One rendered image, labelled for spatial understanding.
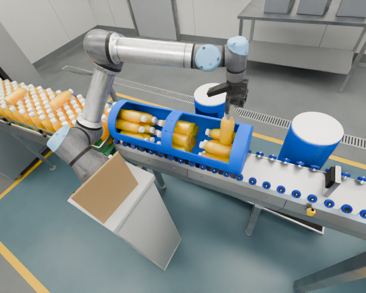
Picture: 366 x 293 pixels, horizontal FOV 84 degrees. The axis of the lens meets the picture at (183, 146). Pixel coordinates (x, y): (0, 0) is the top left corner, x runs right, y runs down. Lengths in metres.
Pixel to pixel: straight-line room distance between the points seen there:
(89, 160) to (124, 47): 0.47
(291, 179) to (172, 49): 0.98
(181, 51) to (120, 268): 1.93
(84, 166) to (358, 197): 1.34
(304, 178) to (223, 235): 1.03
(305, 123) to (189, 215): 1.35
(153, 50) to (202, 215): 1.74
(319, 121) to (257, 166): 0.48
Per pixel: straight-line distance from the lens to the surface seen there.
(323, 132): 1.48
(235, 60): 0.82
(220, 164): 1.12
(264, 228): 2.17
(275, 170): 1.35
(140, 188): 1.05
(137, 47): 0.73
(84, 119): 1.03
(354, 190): 1.43
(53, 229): 2.70
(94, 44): 0.79
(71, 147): 0.95
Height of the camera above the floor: 2.03
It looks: 50 degrees down
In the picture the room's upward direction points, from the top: 12 degrees counter-clockwise
